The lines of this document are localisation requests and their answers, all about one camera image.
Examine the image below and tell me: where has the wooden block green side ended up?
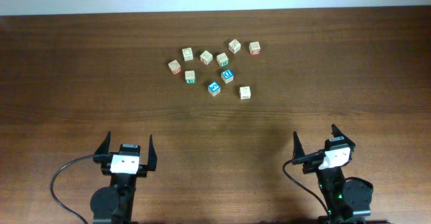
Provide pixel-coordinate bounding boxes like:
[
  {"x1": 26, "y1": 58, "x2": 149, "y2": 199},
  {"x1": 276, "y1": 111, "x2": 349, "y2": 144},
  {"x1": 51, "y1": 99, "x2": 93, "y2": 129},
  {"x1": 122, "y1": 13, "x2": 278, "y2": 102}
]
[{"x1": 216, "y1": 52, "x2": 229, "y2": 67}]

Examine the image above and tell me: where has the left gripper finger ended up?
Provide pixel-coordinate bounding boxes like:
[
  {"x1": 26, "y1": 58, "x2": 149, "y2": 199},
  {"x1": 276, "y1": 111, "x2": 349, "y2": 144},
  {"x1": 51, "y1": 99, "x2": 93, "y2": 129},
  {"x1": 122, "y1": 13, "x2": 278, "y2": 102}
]
[
  {"x1": 94, "y1": 131, "x2": 111, "y2": 155},
  {"x1": 147, "y1": 135, "x2": 158, "y2": 171}
]

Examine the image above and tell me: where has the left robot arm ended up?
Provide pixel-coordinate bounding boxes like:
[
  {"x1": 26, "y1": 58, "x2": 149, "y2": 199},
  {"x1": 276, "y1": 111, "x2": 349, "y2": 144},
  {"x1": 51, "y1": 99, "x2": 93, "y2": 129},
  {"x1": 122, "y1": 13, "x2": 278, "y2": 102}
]
[{"x1": 90, "y1": 133, "x2": 158, "y2": 224}]

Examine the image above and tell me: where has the wooden block red letter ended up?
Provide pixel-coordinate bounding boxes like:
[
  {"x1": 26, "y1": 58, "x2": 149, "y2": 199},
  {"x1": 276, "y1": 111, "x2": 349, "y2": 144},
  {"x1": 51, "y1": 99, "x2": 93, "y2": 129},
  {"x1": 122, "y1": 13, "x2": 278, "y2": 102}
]
[{"x1": 200, "y1": 50, "x2": 213, "y2": 65}]

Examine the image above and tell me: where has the wooden block green yellow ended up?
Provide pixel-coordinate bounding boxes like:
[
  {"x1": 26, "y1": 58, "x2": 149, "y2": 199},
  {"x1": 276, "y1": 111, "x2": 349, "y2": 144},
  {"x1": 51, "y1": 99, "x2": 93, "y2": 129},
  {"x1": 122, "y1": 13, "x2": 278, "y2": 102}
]
[{"x1": 185, "y1": 71, "x2": 196, "y2": 84}]

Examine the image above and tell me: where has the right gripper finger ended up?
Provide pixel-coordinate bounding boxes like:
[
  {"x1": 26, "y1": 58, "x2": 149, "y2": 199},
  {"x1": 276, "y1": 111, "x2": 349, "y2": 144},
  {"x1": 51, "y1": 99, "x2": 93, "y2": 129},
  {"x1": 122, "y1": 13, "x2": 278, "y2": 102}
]
[
  {"x1": 331, "y1": 124, "x2": 356, "y2": 149},
  {"x1": 292, "y1": 131, "x2": 305, "y2": 159}
]

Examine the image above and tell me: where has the plain wooden block outline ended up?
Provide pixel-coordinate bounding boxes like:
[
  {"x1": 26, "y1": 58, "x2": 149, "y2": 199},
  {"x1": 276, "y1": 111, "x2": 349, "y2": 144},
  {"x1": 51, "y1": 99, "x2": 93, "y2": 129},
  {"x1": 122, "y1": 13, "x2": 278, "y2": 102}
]
[{"x1": 182, "y1": 48, "x2": 194, "y2": 61}]

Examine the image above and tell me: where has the blue 5 wooden block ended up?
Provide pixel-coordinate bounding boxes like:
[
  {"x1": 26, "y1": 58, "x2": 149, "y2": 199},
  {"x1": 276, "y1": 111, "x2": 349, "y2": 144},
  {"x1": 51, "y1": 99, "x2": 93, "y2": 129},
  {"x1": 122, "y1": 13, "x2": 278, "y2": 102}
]
[{"x1": 207, "y1": 81, "x2": 221, "y2": 96}]

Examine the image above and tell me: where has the blue D wooden block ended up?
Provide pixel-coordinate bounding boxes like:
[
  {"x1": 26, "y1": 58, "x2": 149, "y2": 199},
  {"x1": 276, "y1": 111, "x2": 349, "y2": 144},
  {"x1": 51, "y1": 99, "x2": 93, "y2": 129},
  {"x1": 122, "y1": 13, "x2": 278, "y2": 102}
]
[{"x1": 221, "y1": 69, "x2": 234, "y2": 83}]

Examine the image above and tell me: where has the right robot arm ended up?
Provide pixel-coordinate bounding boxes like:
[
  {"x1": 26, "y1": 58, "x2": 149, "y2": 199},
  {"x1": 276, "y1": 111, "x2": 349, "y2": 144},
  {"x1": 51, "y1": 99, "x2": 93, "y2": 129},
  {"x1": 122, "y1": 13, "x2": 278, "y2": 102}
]
[{"x1": 292, "y1": 124, "x2": 374, "y2": 223}]

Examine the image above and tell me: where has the wooden block red leaf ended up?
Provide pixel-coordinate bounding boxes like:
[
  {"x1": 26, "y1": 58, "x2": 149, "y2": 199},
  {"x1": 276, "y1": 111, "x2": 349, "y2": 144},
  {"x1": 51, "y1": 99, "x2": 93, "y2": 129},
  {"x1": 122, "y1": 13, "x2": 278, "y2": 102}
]
[{"x1": 239, "y1": 86, "x2": 251, "y2": 100}]

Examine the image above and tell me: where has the wooden block red I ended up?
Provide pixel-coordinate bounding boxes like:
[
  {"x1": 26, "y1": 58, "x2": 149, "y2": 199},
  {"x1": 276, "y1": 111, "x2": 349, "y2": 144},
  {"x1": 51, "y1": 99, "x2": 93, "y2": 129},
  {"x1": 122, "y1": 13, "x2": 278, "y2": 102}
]
[{"x1": 228, "y1": 39, "x2": 241, "y2": 54}]

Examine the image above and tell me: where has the wooden block red side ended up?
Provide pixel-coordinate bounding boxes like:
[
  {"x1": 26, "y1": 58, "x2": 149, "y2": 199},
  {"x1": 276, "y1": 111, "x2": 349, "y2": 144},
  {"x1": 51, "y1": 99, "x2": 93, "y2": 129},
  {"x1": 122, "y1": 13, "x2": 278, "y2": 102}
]
[{"x1": 168, "y1": 60, "x2": 182, "y2": 75}]

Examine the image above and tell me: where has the wooden block red bottom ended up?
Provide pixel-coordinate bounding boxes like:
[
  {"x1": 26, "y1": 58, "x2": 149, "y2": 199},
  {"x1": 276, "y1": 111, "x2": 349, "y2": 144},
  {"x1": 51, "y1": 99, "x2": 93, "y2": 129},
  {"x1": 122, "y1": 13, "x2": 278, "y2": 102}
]
[{"x1": 248, "y1": 41, "x2": 261, "y2": 56}]

